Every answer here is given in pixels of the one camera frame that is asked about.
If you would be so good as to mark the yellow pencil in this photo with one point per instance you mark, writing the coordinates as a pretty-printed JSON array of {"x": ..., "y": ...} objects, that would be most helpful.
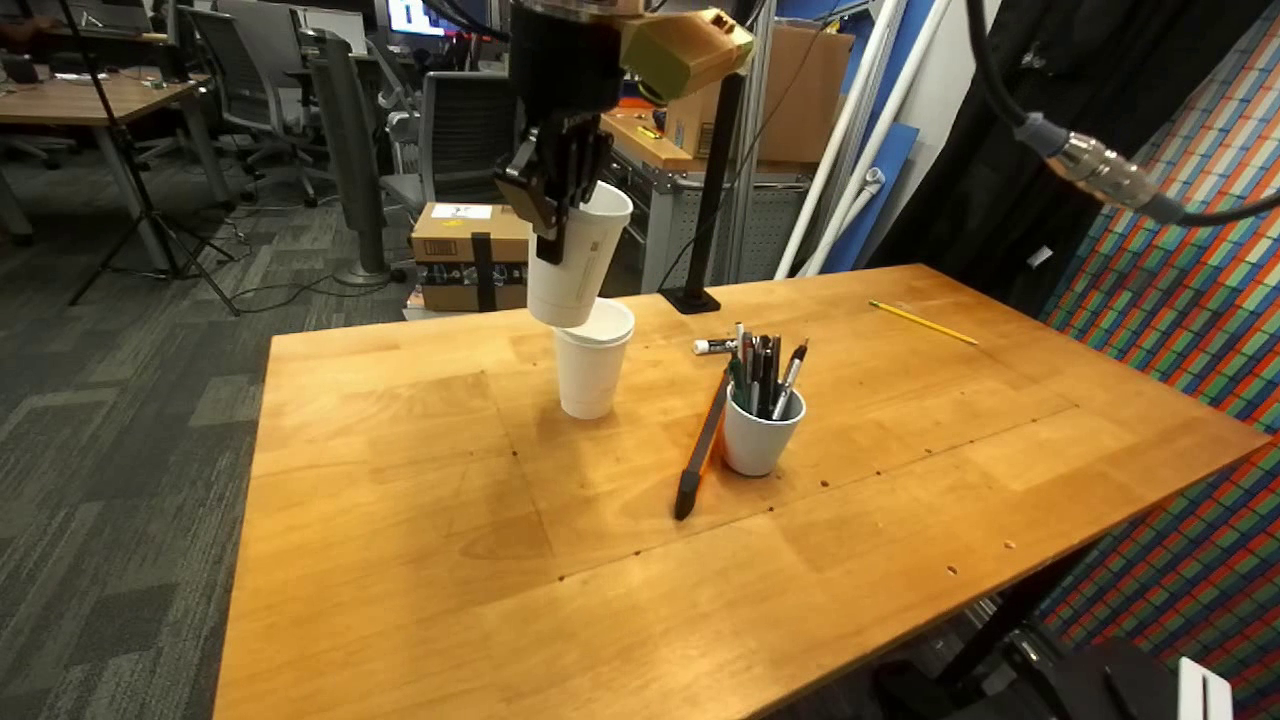
[{"x": 926, "y": 326}]

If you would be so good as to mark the white pole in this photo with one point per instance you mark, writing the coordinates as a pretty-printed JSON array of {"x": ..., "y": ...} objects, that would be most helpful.
[{"x": 833, "y": 146}]

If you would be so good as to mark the silver pen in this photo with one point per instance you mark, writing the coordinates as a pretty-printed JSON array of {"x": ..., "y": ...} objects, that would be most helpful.
[{"x": 739, "y": 362}]

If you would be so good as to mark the black camera tripod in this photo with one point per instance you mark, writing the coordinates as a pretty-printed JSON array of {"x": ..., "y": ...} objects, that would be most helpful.
[{"x": 127, "y": 162}]

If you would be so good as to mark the grey pen holder cup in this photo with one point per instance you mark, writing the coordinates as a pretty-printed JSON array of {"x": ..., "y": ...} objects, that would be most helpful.
[{"x": 761, "y": 443}]

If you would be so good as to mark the wooden office desk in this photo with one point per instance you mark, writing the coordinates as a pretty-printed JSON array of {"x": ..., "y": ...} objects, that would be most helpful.
[{"x": 81, "y": 101}]

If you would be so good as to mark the black pen white tip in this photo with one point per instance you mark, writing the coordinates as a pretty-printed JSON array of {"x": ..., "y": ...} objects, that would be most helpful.
[{"x": 792, "y": 381}]

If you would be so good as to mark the black pole stand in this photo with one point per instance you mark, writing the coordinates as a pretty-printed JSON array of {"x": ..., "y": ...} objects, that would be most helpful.
[{"x": 715, "y": 200}]

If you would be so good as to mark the blue board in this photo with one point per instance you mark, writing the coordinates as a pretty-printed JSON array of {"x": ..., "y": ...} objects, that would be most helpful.
[{"x": 875, "y": 194}]

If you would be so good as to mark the large cardboard box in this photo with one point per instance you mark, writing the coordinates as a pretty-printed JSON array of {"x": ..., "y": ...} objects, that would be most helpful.
[{"x": 806, "y": 94}]

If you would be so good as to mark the grey office chair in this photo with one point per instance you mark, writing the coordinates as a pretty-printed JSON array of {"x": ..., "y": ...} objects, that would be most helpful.
[{"x": 253, "y": 83}]

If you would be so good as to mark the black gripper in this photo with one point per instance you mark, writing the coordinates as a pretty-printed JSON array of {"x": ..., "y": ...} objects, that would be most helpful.
[{"x": 567, "y": 64}]

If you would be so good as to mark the grey metal cabinet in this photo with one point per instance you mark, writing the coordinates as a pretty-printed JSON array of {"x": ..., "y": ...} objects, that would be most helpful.
[{"x": 667, "y": 200}]

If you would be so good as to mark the computer monitor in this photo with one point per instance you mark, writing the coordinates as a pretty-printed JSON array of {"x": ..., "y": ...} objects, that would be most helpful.
[{"x": 415, "y": 16}]

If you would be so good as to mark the white disposable cup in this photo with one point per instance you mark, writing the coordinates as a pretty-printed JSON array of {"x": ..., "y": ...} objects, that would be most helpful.
[
  {"x": 591, "y": 381},
  {"x": 596, "y": 320},
  {"x": 575, "y": 265}
]

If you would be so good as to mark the black perforated cabinet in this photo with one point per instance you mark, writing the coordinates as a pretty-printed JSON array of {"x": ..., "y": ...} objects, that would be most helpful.
[{"x": 467, "y": 133}]

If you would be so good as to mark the multicoloured striped cloth backdrop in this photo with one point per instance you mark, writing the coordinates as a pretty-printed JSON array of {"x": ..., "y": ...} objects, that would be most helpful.
[{"x": 1174, "y": 305}]

